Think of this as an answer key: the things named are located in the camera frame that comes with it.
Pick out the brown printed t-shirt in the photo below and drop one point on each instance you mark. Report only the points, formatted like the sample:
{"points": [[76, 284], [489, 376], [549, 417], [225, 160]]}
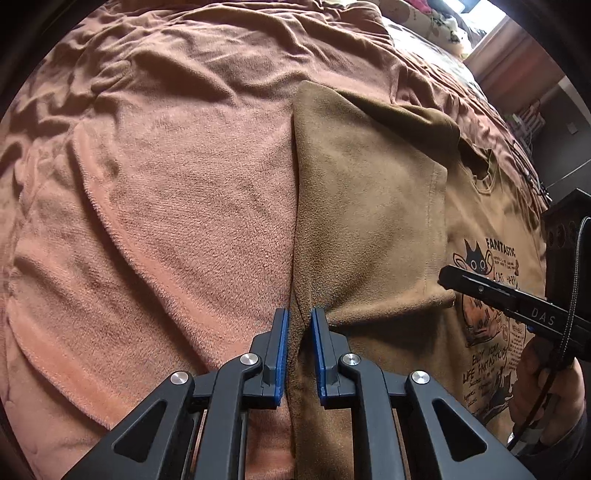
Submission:
{"points": [[369, 207]]}

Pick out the person's right hand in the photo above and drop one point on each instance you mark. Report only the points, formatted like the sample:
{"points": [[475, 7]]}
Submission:
{"points": [[554, 392]]}

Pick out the floral patterned pillow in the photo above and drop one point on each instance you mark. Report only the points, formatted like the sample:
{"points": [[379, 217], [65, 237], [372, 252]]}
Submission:
{"points": [[443, 21]]}

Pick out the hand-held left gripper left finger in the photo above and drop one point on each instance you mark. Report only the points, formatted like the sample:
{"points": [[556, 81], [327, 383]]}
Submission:
{"points": [[282, 350]]}

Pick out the person's right forearm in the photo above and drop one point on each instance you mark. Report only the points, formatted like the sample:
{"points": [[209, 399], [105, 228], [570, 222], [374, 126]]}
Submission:
{"points": [[565, 438]]}

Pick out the cluttered shelf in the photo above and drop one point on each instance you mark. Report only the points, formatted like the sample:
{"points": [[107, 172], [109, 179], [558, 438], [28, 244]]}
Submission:
{"points": [[531, 120]]}

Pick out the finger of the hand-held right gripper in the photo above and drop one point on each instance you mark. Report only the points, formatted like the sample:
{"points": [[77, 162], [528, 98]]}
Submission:
{"points": [[480, 288]]}

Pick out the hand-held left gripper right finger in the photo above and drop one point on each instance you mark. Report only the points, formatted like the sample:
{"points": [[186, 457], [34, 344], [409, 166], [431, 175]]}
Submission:
{"points": [[317, 350]]}

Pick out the salmon pink fleece blanket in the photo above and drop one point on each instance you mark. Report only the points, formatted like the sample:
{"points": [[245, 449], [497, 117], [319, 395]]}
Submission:
{"points": [[161, 184]]}

